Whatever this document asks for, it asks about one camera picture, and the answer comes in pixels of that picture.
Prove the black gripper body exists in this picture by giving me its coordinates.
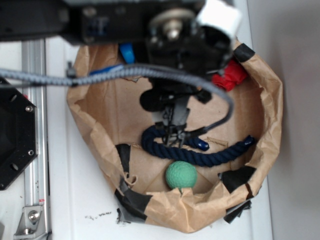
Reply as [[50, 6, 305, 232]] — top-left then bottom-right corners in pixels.
[[139, 77, 212, 148]]

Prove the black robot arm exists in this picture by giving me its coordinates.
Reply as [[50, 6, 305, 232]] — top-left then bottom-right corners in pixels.
[[0, 0, 234, 146]]

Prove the brown paper bag bin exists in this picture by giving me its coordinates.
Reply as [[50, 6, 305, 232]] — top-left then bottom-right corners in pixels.
[[67, 42, 283, 233]]

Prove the blue plastic bottle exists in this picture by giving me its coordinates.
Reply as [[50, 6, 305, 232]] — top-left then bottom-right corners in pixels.
[[119, 42, 136, 64]]

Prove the red crumpled cloth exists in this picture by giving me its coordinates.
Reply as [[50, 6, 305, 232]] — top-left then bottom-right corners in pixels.
[[211, 58, 249, 92]]

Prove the green dimpled ball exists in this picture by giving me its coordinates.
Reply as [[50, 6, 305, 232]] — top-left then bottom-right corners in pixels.
[[165, 161, 198, 189]]

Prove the white cylindrical cap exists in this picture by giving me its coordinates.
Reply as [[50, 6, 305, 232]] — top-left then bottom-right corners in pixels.
[[196, 0, 243, 39]]

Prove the navy blue rope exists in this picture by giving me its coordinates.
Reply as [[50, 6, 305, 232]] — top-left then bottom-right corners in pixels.
[[141, 124, 257, 168]]

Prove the grey braided cable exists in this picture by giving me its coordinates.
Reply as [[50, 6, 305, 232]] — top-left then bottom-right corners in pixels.
[[0, 62, 235, 136]]

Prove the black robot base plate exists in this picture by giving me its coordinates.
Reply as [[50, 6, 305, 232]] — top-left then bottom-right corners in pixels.
[[0, 77, 38, 191]]

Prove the aluminium extrusion rail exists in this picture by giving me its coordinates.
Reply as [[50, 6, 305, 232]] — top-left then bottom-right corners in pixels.
[[20, 39, 52, 240]]

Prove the metal corner bracket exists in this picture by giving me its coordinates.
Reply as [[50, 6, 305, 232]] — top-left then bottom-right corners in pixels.
[[13, 205, 48, 240]]

